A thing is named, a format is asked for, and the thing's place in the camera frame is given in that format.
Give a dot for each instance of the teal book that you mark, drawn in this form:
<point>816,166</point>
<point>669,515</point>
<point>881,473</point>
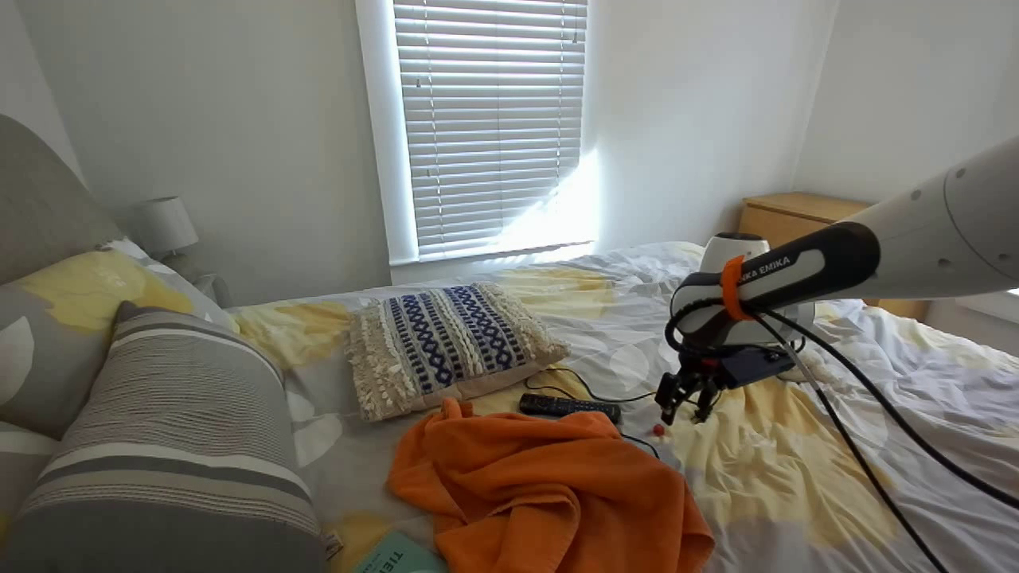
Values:
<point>398,554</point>

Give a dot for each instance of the yellow grey floral pillow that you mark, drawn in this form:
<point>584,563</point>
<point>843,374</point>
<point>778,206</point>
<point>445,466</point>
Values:
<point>54,326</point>

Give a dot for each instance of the grey striped pillow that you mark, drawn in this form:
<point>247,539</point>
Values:
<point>179,464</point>

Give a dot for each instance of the white yellow floral duvet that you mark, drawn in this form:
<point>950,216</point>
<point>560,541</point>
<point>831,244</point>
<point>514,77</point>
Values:
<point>887,449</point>

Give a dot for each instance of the white bedside lamp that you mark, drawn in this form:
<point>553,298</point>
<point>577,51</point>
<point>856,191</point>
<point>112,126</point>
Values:
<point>166,230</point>

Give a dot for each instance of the orange cloth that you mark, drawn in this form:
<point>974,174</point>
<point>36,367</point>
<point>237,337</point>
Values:
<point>533,496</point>

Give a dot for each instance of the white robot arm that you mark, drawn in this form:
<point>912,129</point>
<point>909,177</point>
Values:
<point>946,237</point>

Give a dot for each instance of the wooden chest of drawers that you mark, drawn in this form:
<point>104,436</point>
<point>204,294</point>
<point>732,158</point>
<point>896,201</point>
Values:
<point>791,216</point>

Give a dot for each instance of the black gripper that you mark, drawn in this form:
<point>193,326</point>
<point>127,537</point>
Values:
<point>706,374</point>

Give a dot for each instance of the blue patterned woven cushion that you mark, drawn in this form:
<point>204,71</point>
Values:
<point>448,343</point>

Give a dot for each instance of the grey upholstered headboard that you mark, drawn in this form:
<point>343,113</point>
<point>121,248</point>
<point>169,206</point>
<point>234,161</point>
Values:
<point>45,210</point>

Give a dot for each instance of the white window blinds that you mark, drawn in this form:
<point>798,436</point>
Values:
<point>491,100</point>

